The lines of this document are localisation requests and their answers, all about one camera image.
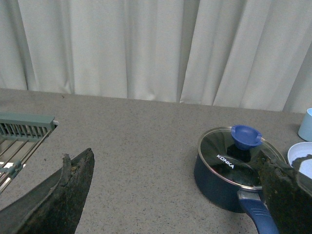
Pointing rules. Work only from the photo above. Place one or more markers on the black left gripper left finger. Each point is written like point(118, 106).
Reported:
point(55, 205)

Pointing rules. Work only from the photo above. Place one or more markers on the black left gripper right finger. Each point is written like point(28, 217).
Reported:
point(288, 194)

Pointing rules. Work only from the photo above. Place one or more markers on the glass lid blue knob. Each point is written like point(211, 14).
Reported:
point(231, 153)

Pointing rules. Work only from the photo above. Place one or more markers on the light blue plate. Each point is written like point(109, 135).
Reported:
point(300, 158)

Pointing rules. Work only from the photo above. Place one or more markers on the light blue cup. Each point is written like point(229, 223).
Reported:
point(305, 130)

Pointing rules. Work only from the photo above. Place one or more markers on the dark blue saucepan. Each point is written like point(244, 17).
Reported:
point(234, 198)

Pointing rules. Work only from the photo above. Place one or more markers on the green dish rack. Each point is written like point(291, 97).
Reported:
point(20, 136)

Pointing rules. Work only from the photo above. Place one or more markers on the white curtain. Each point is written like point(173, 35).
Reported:
point(254, 54)

